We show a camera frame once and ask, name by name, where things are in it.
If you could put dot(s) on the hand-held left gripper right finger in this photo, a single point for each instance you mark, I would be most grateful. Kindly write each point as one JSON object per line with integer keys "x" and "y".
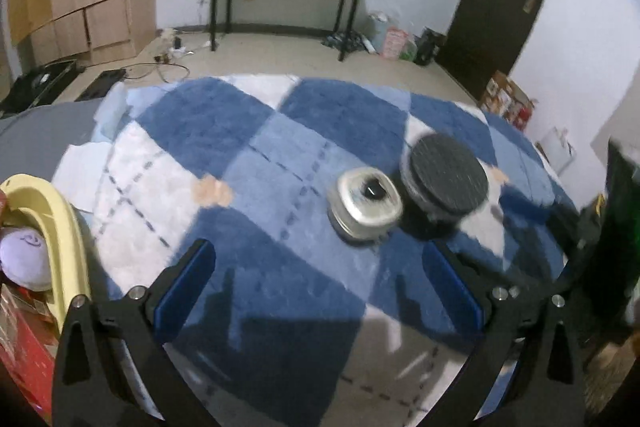
{"x": 455, "y": 292}

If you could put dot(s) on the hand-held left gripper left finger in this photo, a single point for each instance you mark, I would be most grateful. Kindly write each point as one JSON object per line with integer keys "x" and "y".
{"x": 182, "y": 292}

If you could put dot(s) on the tall black foam cylinder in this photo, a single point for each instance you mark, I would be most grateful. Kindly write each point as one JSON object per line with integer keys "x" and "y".
{"x": 445, "y": 177}

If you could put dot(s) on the small tin with heart knob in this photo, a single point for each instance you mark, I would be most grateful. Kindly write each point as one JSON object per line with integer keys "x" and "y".
{"x": 365, "y": 202}

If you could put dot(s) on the pale yellow plastic basin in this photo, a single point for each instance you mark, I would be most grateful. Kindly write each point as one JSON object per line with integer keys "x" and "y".
{"x": 55, "y": 227}

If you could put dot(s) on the lavender plush ball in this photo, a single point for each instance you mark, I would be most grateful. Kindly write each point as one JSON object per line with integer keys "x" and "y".
{"x": 25, "y": 257}

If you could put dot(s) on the large red box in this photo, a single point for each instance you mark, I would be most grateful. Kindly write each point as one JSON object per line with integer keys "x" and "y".
{"x": 20, "y": 352}

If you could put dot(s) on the white paper bag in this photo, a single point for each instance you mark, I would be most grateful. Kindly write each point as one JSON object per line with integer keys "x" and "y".
{"x": 555, "y": 149}

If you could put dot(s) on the red fire extinguisher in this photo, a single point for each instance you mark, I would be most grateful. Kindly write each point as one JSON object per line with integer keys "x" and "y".
{"x": 524, "y": 114}

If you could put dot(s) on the blue checked fleece blanket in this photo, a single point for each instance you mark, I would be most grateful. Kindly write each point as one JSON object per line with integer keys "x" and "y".
{"x": 250, "y": 147}

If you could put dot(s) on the printed cardboard box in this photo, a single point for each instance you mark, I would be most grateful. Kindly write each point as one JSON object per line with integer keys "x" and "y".
{"x": 500, "y": 92}

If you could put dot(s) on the green plastic bag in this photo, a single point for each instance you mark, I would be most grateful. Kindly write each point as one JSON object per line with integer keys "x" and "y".
{"x": 410, "y": 52}

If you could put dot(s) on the black case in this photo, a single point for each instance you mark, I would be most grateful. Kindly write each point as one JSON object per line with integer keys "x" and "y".
{"x": 37, "y": 82}

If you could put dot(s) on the pink packet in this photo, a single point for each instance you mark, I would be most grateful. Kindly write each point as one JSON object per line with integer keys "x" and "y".
{"x": 395, "y": 42}

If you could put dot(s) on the dark cloth pile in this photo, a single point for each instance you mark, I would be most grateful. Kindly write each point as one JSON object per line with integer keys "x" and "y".
{"x": 345, "y": 41}

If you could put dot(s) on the white plastic bag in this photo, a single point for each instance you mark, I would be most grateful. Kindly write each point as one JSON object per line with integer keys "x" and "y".
{"x": 377, "y": 24}

